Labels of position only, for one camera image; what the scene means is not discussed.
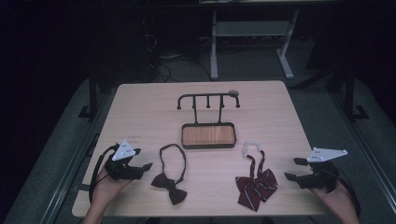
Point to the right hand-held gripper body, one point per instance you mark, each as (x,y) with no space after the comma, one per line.
(323,174)

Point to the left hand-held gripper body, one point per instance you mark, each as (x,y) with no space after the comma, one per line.
(123,152)

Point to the dark brown bow tie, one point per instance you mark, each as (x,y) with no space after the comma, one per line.
(169,186)

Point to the red striped bow tie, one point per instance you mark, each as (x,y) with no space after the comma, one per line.
(255,186)

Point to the black hook rack wooden tray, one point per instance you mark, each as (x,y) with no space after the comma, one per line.
(208,136)

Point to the person's right hand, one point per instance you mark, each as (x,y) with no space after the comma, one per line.
(337,199)

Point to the person's left hand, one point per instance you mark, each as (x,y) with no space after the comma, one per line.
(107,186)

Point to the black metal stand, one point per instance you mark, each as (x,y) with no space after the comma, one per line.
(92,93)
(349,93)

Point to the small grey round pad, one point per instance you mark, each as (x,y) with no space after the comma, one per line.
(233,93)

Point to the metal floor rail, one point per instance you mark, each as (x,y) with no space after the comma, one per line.
(373,161)
(63,186)

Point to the grey metal desk frame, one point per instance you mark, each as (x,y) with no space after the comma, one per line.
(249,28)

